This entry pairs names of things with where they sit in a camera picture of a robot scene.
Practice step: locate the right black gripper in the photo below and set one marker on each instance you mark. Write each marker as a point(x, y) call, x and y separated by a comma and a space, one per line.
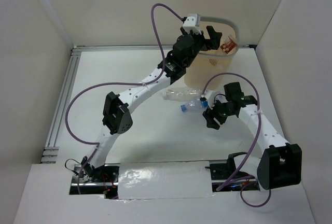
point(209, 115)

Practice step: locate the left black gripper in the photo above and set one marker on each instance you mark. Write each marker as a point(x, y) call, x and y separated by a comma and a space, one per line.
point(205, 39)

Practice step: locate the small red-capped bottle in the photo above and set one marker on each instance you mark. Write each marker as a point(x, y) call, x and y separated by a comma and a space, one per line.
point(229, 44)

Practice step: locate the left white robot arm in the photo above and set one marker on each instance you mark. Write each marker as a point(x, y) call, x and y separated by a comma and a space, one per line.
point(118, 108)

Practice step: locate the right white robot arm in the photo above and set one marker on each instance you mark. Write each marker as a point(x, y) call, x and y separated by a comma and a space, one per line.
point(280, 162)

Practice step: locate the beige mesh waste bin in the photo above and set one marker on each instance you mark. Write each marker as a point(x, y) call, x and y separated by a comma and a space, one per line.
point(212, 62)

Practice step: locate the clear bottle near bin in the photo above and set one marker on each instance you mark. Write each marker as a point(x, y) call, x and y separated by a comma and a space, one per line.
point(181, 94)

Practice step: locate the blue-labelled blue-capped bottle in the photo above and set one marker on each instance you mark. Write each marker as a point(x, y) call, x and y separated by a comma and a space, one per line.
point(195, 104)

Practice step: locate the glossy white tape sheet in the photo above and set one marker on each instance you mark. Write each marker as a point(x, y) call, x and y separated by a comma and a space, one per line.
point(164, 180)

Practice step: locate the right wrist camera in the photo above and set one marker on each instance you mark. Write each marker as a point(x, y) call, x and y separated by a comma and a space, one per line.
point(207, 98)

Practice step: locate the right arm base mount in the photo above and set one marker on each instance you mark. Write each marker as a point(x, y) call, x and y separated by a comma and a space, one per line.
point(221, 170)

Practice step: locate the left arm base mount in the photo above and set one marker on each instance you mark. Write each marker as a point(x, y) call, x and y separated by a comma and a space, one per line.
point(106, 183)

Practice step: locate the aluminium frame rail left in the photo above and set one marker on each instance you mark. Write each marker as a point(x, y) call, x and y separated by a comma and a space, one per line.
point(52, 145)

